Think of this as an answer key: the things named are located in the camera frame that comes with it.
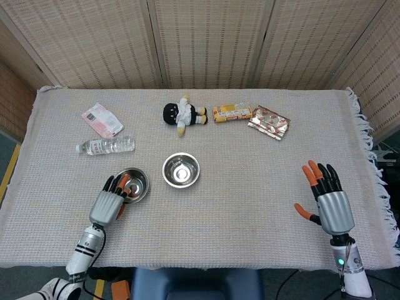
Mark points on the black white plush doll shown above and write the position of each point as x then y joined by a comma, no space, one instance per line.
184,114

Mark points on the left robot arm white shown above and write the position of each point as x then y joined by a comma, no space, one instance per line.
82,250

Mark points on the orange box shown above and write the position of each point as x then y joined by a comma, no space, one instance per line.
121,292

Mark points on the woven folding screen panel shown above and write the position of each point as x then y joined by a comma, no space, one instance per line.
93,43
12,93
381,78
318,43
212,43

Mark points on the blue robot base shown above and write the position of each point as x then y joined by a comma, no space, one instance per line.
193,287

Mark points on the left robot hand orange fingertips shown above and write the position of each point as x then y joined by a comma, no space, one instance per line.
104,206

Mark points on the grey woven tablecloth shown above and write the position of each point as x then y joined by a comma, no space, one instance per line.
234,203

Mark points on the clear plastic water bottle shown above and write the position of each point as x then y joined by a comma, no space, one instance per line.
106,146

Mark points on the gold foil snack pack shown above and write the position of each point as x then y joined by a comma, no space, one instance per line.
268,122

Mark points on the yellow biscuit pack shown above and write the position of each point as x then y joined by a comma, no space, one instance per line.
231,113

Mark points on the pink plastic packet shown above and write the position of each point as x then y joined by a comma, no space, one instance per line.
101,120

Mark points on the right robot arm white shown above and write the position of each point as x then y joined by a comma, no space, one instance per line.
356,281

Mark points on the stainless steel bowl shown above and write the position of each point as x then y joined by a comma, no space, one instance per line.
181,186
181,172
139,187

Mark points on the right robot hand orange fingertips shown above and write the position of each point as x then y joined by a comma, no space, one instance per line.
336,209

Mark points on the grey metal device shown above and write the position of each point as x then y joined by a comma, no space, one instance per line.
386,154

